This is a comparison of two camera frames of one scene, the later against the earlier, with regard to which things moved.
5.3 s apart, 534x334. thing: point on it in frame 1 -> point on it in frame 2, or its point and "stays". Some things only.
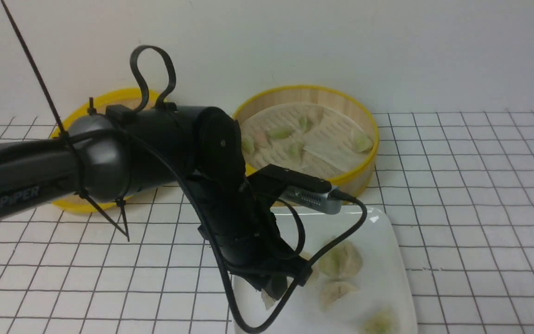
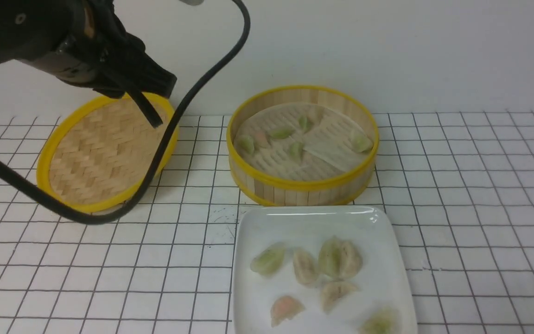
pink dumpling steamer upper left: [260, 138] stays
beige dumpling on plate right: [351, 260] stays
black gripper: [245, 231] -> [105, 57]
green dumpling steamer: [248, 145] stays
